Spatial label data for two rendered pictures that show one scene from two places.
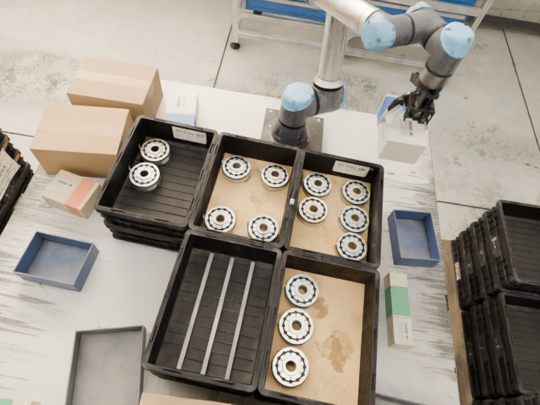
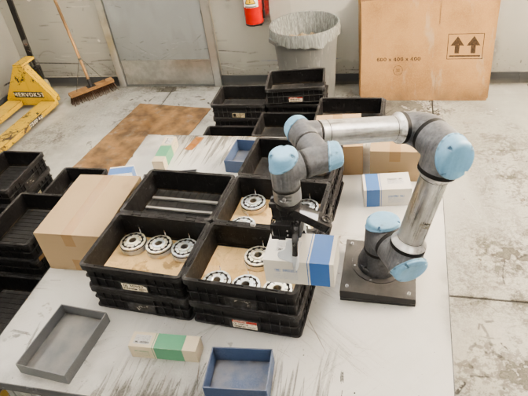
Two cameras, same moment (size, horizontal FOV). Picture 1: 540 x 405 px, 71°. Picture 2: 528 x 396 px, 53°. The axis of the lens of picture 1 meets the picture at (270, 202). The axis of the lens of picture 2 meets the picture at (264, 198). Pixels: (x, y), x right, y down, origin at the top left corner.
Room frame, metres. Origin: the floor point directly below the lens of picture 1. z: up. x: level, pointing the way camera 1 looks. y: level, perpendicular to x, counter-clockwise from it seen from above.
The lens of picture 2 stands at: (1.19, -1.44, 2.17)
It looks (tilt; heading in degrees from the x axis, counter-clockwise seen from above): 37 degrees down; 110
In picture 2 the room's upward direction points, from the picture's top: 8 degrees counter-clockwise
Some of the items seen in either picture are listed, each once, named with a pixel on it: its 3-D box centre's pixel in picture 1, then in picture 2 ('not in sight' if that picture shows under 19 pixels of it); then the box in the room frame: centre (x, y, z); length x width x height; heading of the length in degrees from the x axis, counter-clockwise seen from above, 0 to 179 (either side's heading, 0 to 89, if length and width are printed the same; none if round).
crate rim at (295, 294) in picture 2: (337, 205); (250, 257); (0.67, -0.22, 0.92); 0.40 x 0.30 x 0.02; 178
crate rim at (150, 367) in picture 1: (218, 304); (179, 195); (0.28, 0.09, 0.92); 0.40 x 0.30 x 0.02; 178
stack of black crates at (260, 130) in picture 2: not in sight; (288, 146); (0.40, 1.41, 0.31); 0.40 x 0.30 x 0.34; 2
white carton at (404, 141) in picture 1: (399, 128); (302, 258); (0.90, -0.37, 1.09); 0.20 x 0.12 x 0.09; 2
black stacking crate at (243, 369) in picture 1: (218, 308); (181, 204); (0.28, 0.09, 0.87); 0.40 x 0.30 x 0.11; 178
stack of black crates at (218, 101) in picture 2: not in sight; (245, 115); (-0.01, 1.79, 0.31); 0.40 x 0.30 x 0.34; 2
